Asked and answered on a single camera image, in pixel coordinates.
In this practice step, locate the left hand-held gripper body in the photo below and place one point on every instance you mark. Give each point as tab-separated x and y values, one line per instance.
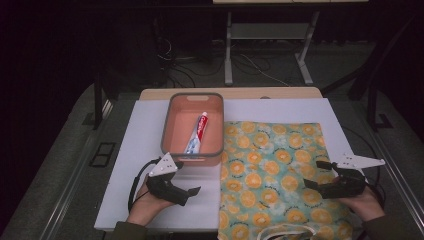
163	166

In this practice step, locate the aluminium rail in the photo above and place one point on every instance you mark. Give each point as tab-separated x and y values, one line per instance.
78	166
400	180

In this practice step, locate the metal-legged desk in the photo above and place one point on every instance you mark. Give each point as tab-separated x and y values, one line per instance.
266	30

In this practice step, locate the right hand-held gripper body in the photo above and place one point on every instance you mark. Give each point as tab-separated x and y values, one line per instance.
346	186

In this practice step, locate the person's right hand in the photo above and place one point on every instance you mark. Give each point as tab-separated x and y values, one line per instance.
365	205

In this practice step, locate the red and white toothpaste tube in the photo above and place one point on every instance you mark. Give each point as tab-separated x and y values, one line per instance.
199	130

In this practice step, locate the person's left hand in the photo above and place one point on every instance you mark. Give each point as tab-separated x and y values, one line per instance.
145	206

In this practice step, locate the orange plastic basket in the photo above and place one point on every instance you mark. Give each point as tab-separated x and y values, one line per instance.
180	126

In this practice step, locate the orange fruit print cloth bag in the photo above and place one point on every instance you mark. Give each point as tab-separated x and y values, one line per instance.
266	166

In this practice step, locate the black stand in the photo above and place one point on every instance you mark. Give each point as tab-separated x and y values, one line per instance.
97	106
372	106

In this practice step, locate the white board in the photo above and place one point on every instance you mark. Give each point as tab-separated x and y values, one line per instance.
146	140

